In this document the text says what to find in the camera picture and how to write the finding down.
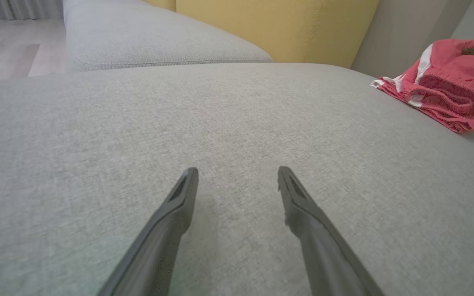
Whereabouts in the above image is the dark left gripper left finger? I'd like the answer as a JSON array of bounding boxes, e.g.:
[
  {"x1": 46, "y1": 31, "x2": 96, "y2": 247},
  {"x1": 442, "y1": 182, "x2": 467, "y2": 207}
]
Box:
[{"x1": 97, "y1": 167, "x2": 200, "y2": 296}]

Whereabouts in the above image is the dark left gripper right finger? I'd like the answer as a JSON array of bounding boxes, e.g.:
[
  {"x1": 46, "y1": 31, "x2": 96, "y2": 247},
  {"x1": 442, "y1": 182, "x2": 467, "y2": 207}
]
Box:
[{"x1": 277, "y1": 166, "x2": 386, "y2": 296}]

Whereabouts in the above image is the grey sofa back cushion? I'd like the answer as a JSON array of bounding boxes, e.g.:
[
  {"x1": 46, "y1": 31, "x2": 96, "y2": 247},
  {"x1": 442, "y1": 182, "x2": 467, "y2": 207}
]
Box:
[{"x1": 350, "y1": 0, "x2": 474, "y2": 81}]

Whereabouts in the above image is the large grey sofa seat cushion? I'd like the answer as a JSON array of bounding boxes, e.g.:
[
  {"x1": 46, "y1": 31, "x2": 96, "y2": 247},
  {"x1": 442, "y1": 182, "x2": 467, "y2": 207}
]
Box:
[{"x1": 0, "y1": 62, "x2": 474, "y2": 296}]

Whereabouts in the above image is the yellow sofa back cushion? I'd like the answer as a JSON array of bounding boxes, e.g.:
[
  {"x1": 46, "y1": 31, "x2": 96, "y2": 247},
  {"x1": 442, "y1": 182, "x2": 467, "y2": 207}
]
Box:
[{"x1": 144, "y1": 0, "x2": 379, "y2": 69}]

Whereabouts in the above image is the small grey sofa seat cushion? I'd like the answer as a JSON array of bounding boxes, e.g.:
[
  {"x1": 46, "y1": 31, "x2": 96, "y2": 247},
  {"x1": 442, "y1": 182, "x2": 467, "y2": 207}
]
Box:
[{"x1": 62, "y1": 0, "x2": 274, "y2": 74}]

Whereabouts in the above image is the light grey curtain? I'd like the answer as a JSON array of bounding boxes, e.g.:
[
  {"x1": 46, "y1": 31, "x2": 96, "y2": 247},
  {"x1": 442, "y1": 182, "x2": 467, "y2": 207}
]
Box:
[{"x1": 0, "y1": 0, "x2": 64, "y2": 21}]

